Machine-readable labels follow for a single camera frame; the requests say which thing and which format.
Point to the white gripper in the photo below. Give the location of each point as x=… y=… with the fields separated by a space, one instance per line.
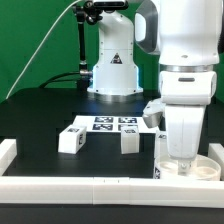
x=183 y=127

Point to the white round stool seat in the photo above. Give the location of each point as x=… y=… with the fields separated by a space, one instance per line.
x=201 y=168

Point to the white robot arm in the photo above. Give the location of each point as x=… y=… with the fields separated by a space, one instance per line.
x=185 y=35

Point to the white U-shaped obstacle fence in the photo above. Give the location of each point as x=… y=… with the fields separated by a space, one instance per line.
x=124 y=191

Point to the white marker sheet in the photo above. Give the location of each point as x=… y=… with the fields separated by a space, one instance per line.
x=111 y=123

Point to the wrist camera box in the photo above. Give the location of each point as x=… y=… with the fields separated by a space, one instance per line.
x=153 y=113

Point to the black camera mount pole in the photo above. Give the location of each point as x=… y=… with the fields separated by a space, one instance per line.
x=87 y=13

